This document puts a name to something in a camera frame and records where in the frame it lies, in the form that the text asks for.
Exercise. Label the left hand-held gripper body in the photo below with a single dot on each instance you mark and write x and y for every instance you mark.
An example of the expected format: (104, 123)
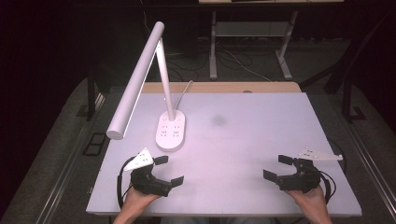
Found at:
(146, 182)

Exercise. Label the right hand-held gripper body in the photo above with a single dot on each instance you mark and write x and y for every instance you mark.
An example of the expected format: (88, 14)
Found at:
(303, 179)

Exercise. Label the person's left hand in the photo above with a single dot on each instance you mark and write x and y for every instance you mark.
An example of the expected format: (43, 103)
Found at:
(137, 200)

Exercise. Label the person's right hand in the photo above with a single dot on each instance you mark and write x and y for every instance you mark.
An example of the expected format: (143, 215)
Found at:
(309, 200)

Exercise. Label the white desk lamp with socket base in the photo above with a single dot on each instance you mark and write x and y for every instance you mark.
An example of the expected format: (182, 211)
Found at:
(137, 81)

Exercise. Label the black upright stand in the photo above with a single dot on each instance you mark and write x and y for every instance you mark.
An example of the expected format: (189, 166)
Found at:
(346, 102)
(91, 99)

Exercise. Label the black slanted stand bars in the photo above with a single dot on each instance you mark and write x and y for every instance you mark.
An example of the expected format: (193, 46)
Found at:
(358, 46)

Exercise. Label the black floor frame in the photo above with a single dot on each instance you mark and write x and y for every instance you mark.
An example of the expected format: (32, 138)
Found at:
(95, 144)

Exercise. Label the metal floor rail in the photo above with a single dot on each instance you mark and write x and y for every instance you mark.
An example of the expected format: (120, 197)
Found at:
(59, 186)
(373, 177)

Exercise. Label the grey metal desk frame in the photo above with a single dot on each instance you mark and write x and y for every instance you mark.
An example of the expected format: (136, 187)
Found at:
(213, 62)

